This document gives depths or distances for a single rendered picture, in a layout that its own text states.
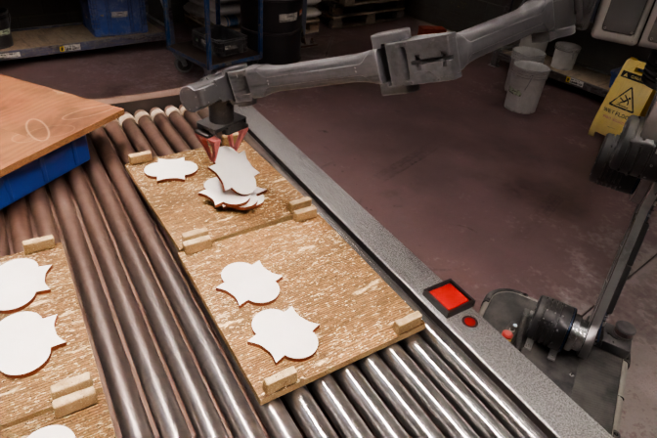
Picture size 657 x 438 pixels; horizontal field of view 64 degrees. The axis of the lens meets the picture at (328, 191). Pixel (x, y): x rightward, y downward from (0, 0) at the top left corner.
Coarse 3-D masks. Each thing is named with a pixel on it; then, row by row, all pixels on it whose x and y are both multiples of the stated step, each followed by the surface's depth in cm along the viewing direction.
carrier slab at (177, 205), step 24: (240, 144) 154; (144, 168) 139; (264, 168) 144; (144, 192) 130; (168, 192) 130; (192, 192) 131; (288, 192) 135; (168, 216) 122; (192, 216) 123; (216, 216) 123; (240, 216) 124; (264, 216) 125; (288, 216) 126; (216, 240) 117
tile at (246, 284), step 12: (240, 264) 108; (252, 264) 109; (228, 276) 105; (240, 276) 105; (252, 276) 106; (264, 276) 106; (276, 276) 106; (216, 288) 102; (228, 288) 102; (240, 288) 102; (252, 288) 103; (264, 288) 103; (276, 288) 103; (240, 300) 100; (252, 300) 100; (264, 300) 100
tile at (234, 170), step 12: (228, 156) 127; (240, 156) 129; (216, 168) 124; (228, 168) 126; (240, 168) 127; (252, 168) 130; (228, 180) 124; (240, 180) 126; (252, 180) 128; (240, 192) 125
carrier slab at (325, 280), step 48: (240, 240) 117; (288, 240) 118; (336, 240) 119; (288, 288) 105; (336, 288) 106; (384, 288) 107; (240, 336) 94; (336, 336) 95; (384, 336) 96; (288, 384) 86
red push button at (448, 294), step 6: (438, 288) 109; (444, 288) 109; (450, 288) 110; (456, 288) 110; (432, 294) 108; (438, 294) 108; (444, 294) 108; (450, 294) 108; (456, 294) 108; (462, 294) 108; (438, 300) 106; (444, 300) 106; (450, 300) 107; (456, 300) 107; (462, 300) 107; (468, 300) 107; (450, 306) 105; (456, 306) 105
